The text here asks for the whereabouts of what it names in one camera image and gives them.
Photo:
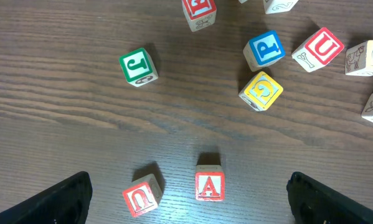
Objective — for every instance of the red u block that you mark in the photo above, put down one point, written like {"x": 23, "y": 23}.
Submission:
{"x": 143, "y": 196}
{"x": 318, "y": 50}

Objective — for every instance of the blue P block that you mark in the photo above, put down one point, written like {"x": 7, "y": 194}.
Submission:
{"x": 263, "y": 50}

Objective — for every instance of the red Y block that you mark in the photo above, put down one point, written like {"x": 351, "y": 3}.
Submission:
{"x": 278, "y": 6}

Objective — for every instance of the red A block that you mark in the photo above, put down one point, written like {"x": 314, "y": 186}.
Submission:
{"x": 209, "y": 183}

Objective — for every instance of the yellow block by P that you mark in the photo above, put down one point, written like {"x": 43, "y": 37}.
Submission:
{"x": 261, "y": 91}

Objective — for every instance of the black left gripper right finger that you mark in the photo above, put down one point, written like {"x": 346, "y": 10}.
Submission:
{"x": 312, "y": 202}

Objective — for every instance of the red U block near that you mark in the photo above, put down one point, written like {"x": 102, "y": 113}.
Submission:
{"x": 143, "y": 196}

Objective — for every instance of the red U block middle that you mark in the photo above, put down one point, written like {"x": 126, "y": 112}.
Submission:
{"x": 318, "y": 50}

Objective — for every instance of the red G block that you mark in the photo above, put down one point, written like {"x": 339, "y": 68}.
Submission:
{"x": 199, "y": 13}

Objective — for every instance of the green J block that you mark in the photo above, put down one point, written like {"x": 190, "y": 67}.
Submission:
{"x": 138, "y": 67}

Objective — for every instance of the yellow O block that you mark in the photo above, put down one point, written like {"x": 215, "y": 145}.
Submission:
{"x": 359, "y": 60}

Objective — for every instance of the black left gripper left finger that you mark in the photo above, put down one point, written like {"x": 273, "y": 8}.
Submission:
{"x": 65, "y": 202}

